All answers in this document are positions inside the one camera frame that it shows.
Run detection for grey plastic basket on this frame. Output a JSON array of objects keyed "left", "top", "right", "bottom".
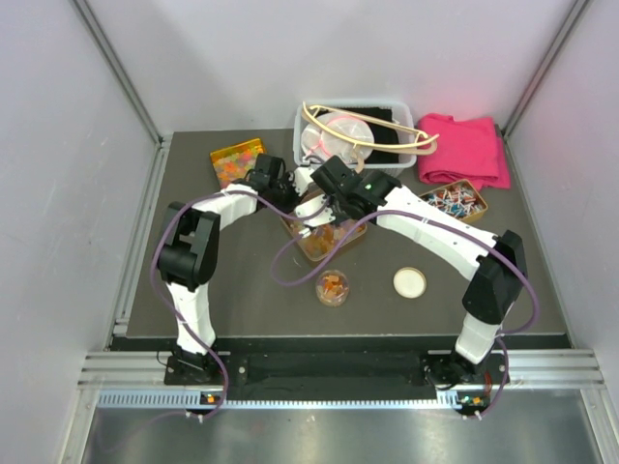
[{"left": 292, "top": 99, "right": 417, "bottom": 177}]

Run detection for white round lid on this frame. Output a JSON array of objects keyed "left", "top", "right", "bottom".
[{"left": 393, "top": 267, "right": 427, "bottom": 299}]

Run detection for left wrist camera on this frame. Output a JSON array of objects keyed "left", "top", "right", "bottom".
[{"left": 293, "top": 166, "right": 315, "bottom": 197}]

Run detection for clear round container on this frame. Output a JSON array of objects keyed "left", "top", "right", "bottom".
[{"left": 315, "top": 270, "right": 350, "bottom": 307}]

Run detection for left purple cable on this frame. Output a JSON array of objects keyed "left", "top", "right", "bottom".
[{"left": 94, "top": 188, "right": 315, "bottom": 450}]

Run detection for gold tin colourful gummies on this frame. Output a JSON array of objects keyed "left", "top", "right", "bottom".
[{"left": 209, "top": 138, "right": 266, "bottom": 188}]

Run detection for gold tin pastel gummies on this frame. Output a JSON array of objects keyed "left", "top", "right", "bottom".
[{"left": 280, "top": 189, "right": 368, "bottom": 265}]

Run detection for purple cable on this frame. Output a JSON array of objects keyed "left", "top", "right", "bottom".
[
  {"left": 269, "top": 209, "right": 541, "bottom": 420},
  {"left": 94, "top": 188, "right": 315, "bottom": 450}
]

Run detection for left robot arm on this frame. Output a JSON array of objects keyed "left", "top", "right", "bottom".
[{"left": 150, "top": 154, "right": 310, "bottom": 386}]

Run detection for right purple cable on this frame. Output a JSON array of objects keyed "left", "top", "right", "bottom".
[{"left": 269, "top": 209, "right": 541, "bottom": 420}]

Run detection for pink cloth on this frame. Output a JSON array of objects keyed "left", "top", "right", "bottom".
[{"left": 417, "top": 113, "right": 512, "bottom": 190}]

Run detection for black cloth in basket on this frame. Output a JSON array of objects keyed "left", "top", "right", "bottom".
[{"left": 329, "top": 106, "right": 399, "bottom": 145}]

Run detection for wooden clothes hanger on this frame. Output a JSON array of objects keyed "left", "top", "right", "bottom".
[{"left": 293, "top": 101, "right": 439, "bottom": 177}]

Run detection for round white mesh bag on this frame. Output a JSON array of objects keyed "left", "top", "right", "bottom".
[{"left": 301, "top": 112, "right": 374, "bottom": 164}]

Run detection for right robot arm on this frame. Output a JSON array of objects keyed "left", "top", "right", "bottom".
[{"left": 310, "top": 159, "right": 532, "bottom": 384}]

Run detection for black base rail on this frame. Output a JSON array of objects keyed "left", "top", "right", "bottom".
[{"left": 163, "top": 335, "right": 509, "bottom": 401}]

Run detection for gold tin wrapped candies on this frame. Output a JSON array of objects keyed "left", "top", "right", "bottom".
[{"left": 420, "top": 179, "right": 488, "bottom": 223}]

